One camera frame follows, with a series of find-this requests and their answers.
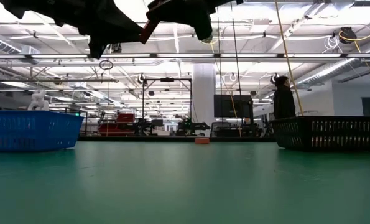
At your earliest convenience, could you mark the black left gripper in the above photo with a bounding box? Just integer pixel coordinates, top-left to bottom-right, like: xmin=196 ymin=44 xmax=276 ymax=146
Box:
xmin=0 ymin=0 xmax=144 ymax=60

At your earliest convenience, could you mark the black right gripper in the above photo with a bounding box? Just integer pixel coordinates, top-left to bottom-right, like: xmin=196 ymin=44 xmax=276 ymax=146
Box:
xmin=146 ymin=0 xmax=245 ymax=42

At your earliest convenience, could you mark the white building pillar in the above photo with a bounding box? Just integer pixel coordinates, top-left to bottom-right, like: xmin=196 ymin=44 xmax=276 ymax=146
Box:
xmin=192 ymin=63 xmax=217 ymax=138

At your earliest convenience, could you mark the red cabinet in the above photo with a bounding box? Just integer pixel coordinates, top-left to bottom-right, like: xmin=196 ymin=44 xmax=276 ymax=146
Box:
xmin=98 ymin=113 xmax=136 ymax=137

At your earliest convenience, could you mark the black monitor screen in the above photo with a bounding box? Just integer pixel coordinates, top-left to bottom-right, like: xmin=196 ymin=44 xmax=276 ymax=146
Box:
xmin=213 ymin=94 xmax=254 ymax=119

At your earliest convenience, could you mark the blue plastic basket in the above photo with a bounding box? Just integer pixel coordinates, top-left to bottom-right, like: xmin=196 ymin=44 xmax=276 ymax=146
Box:
xmin=0 ymin=110 xmax=85 ymax=152

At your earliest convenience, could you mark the person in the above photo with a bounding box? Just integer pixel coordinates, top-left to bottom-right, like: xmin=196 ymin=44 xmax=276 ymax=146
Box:
xmin=272 ymin=75 xmax=297 ymax=120

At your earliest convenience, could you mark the green table mat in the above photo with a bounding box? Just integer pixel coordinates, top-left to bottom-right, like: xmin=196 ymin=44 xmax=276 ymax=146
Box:
xmin=0 ymin=141 xmax=370 ymax=224

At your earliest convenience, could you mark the black plastic basket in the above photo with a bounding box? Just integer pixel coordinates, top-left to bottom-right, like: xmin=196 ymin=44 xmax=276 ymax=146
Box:
xmin=270 ymin=116 xmax=370 ymax=152

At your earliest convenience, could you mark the black cable loop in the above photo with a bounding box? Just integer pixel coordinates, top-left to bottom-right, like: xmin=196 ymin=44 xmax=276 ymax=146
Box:
xmin=99 ymin=59 xmax=114 ymax=71

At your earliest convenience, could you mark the black metal frame rig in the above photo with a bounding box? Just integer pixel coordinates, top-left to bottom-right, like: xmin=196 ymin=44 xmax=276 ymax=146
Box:
xmin=142 ymin=77 xmax=193 ymax=131

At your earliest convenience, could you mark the yellow hanging cable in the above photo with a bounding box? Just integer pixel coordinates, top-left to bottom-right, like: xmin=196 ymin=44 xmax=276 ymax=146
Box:
xmin=274 ymin=0 xmax=305 ymax=118

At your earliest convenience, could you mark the black ceiling cable reel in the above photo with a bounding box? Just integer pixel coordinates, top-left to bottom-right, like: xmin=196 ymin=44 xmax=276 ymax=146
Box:
xmin=339 ymin=26 xmax=358 ymax=44

